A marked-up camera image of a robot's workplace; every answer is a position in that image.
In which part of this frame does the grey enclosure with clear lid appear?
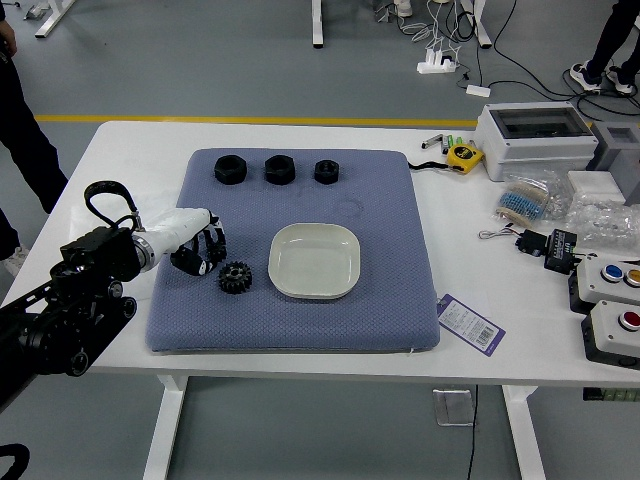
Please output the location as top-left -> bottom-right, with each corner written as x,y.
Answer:
473,101 -> 600,182

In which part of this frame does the white desk leg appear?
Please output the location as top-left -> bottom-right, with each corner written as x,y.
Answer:
310,0 -> 325,49
459,0 -> 494,49
33,0 -> 76,39

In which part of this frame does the yellow tape measure with strap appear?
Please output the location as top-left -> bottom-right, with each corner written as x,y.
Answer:
407,143 -> 485,175

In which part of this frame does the small black hex nut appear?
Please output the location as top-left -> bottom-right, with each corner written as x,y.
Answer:
313,159 -> 341,186

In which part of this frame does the person's left hand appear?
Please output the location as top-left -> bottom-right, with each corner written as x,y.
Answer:
0,20 -> 18,55

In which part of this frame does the black servo with wires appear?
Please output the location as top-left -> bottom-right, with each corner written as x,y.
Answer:
478,223 -> 550,260

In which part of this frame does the red button box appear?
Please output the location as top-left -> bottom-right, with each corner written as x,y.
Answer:
580,299 -> 640,371

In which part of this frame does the big black gear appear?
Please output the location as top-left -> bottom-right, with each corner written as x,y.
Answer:
217,260 -> 254,296

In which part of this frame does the clear plastic holder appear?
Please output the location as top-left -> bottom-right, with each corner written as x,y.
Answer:
432,388 -> 475,427

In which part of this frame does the blue and yellow button box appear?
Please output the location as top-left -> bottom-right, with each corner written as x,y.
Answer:
567,255 -> 640,315

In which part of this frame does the black power module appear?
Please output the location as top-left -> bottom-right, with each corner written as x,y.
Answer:
543,228 -> 579,275

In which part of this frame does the white power strip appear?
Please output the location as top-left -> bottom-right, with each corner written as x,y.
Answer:
416,47 -> 459,76

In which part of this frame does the blue-grey padded mat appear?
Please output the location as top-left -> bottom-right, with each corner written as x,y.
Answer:
144,147 -> 441,355

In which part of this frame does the white square dish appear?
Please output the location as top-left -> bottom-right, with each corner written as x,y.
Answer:
268,222 -> 362,301

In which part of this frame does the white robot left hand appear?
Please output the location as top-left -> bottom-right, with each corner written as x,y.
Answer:
143,207 -> 227,277

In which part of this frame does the white foam block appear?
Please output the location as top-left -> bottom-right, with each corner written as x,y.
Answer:
567,170 -> 626,205

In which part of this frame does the bag of blue resistors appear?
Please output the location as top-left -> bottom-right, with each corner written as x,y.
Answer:
494,168 -> 572,224

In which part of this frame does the white table leg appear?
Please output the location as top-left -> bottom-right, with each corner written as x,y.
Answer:
502,384 -> 547,480
142,373 -> 190,480

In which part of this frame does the clear plastic parts bag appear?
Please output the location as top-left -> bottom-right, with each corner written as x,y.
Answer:
564,192 -> 640,249

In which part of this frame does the grey square block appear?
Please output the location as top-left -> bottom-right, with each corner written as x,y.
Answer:
585,121 -> 640,206

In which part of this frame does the purple and white tag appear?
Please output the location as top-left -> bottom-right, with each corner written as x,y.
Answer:
435,292 -> 506,356

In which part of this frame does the big black hex nut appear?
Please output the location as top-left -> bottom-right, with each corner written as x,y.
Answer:
213,154 -> 247,187
263,154 -> 297,186

